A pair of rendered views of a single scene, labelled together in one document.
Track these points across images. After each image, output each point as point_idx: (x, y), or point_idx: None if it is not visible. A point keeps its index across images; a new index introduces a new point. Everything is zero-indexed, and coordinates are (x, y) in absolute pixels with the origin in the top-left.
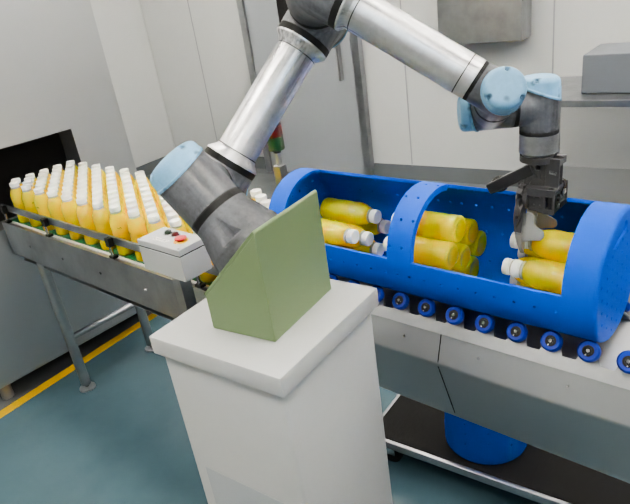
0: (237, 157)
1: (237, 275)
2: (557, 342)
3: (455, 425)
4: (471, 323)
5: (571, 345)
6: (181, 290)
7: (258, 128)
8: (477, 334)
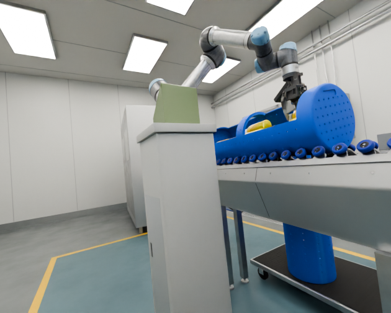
0: None
1: (158, 104)
2: (302, 151)
3: (289, 254)
4: None
5: None
6: None
7: (188, 83)
8: (270, 162)
